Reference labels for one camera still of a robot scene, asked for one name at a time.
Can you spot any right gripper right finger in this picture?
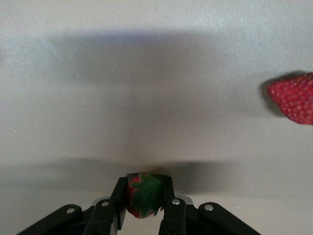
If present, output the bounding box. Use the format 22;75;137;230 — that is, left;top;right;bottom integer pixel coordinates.
158;176;260;235

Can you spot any red strawberry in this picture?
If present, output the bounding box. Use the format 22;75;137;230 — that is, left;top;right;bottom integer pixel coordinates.
266;72;313;126
126;172;164;219

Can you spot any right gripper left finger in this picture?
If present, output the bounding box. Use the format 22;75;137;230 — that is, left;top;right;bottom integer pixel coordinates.
17;176;129;235

